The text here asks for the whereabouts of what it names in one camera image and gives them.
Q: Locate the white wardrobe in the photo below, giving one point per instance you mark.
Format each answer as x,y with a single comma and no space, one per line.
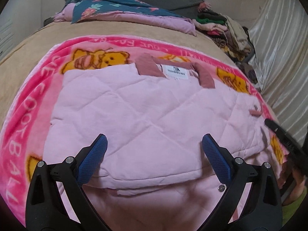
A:
14,24

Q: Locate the person's right forearm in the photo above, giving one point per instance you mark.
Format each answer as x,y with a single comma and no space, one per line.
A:
297,213

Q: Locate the pink printed fleece blanket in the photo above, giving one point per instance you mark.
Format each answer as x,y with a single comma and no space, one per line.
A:
31,105

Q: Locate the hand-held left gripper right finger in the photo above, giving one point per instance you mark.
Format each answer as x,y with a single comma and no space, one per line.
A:
217,160

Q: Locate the dark blue floral quilt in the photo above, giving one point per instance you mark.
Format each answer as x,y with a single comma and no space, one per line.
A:
120,7

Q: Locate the white satin curtain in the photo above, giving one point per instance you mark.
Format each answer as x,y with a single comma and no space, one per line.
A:
284,53

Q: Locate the grey padded headboard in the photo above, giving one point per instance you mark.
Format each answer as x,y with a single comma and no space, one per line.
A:
178,2

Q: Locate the pink quilted jacket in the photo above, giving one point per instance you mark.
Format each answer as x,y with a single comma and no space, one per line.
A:
144,115

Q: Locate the beige bed sheet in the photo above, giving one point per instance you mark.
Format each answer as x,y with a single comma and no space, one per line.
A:
36,41

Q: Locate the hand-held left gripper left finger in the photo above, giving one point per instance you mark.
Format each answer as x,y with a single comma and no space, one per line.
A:
92,157

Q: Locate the person's right hand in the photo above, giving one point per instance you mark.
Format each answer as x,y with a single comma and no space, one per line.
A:
300,187

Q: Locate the pile of assorted clothes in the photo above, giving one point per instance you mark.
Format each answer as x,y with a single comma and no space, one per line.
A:
228,33

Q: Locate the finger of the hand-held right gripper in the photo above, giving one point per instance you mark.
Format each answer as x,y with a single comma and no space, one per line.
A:
281,132

